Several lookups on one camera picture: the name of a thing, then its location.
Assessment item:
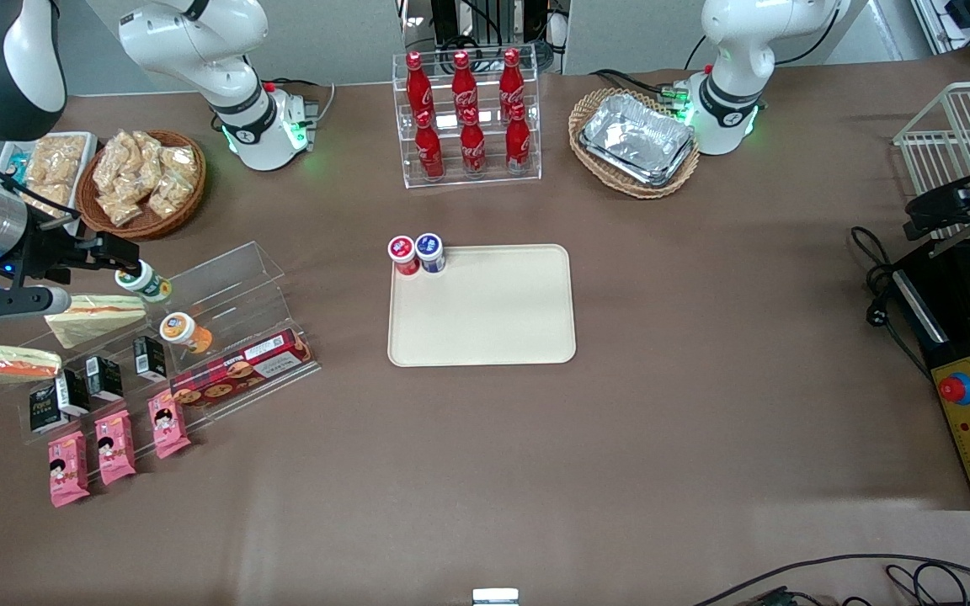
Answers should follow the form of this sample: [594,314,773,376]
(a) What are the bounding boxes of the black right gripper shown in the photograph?
[7,223,141,291]

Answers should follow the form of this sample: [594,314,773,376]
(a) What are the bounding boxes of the beige plastic tray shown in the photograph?
[387,244,577,368]

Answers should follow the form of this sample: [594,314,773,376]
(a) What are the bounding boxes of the green cap jar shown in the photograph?
[115,259,173,304]

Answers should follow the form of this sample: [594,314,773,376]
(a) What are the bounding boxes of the dark brown wicker basket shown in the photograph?
[77,129,206,241]

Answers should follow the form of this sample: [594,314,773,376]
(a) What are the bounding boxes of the white rectangular snack bin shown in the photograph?
[0,132,99,238]

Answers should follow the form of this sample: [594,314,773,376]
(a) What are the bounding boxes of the pack of brown biscuits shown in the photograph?
[29,136,87,207]

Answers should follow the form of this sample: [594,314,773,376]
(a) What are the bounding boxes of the orange cap jar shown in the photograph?
[159,311,214,354]

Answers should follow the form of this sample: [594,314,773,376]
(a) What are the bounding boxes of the black sealing machine yellow panel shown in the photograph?
[893,236,970,511]

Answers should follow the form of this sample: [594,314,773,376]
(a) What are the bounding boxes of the clear acrylic tiered display stand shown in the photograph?
[0,242,322,447]

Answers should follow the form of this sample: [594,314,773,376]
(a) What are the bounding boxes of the red cookie box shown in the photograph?
[169,328,313,409]

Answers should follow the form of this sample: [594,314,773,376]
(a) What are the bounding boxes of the pink snack packet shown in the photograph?
[148,391,192,460]
[95,410,137,486]
[48,431,91,508]

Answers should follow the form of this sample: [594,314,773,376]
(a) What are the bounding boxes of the stack of foil trays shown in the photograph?
[579,93,696,188]

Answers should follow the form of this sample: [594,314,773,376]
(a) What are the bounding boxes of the red cap jar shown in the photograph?
[387,236,420,276]

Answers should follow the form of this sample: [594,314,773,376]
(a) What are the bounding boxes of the blue cap jar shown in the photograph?
[415,233,447,274]

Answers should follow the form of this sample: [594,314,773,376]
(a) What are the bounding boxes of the red cola bottle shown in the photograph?
[460,108,488,176]
[405,50,434,114]
[505,103,531,173]
[499,48,526,110]
[415,109,445,180]
[451,50,479,114]

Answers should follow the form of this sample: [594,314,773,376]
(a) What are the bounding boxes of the light wicker basket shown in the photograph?
[568,88,701,199]

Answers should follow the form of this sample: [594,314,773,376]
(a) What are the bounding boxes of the clear acrylic bottle rack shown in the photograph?
[392,46,541,189]

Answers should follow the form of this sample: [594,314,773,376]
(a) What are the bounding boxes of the black background equipment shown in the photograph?
[401,0,572,72]

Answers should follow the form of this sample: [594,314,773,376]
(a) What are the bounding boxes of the black power cable with plug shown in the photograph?
[850,226,934,381]

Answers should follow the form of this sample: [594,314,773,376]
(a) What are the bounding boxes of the white wire rack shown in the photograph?
[893,80,970,238]

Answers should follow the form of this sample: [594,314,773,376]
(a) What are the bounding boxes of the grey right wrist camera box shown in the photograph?
[0,284,72,326]

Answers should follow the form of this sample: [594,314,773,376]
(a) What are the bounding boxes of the grey cable at arm base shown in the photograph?
[270,77,337,129]

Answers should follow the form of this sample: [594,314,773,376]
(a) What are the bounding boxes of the black cable at arm base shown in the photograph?
[590,67,692,100]

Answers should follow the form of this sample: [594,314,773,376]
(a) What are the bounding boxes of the black cables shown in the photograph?
[694,553,970,606]

